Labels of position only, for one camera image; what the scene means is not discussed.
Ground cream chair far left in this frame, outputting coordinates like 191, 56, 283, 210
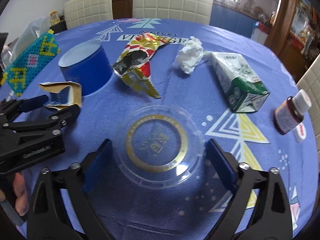
63, 0, 113, 30

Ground blue patterned tablecloth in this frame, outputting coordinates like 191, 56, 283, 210
1, 18, 318, 239

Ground blue kitchen cabinets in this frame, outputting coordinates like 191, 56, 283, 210
209, 4, 257, 38

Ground red yellow snack wrapper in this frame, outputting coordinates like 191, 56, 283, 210
112, 33, 172, 99

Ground green white milk carton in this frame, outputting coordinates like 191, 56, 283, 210
204, 51, 270, 113

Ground crumpled white tissue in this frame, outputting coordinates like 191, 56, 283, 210
175, 36, 205, 75

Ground torn blue white wrapper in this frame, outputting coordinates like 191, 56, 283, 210
39, 81, 82, 111

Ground clear plastic lid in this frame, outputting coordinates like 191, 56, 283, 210
113, 105, 204, 190

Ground brown medicine bottle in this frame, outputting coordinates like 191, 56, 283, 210
273, 89, 312, 135

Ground cream chair far side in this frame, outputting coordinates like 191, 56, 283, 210
132, 0, 213, 25

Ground white red bottle cap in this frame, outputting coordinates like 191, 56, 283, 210
292, 122, 306, 143

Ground blue paper cup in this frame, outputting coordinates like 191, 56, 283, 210
58, 40, 113, 96

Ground person's left hand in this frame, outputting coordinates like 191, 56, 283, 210
12, 171, 29, 217

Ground white small cabinet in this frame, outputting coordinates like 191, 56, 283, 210
251, 22, 270, 45

